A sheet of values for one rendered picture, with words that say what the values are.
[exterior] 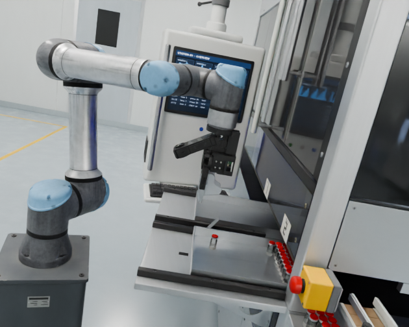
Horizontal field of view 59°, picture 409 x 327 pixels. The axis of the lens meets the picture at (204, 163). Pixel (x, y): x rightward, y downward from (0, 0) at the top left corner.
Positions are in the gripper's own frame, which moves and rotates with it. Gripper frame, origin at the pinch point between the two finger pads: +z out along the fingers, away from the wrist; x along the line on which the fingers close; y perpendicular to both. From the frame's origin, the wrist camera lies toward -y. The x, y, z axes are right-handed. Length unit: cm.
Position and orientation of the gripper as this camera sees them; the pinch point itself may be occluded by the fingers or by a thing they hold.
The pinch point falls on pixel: (198, 197)
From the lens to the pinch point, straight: 98.6
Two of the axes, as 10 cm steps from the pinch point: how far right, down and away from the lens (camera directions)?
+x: 0.0, -2.8, 9.6
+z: -1.8, 9.4, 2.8
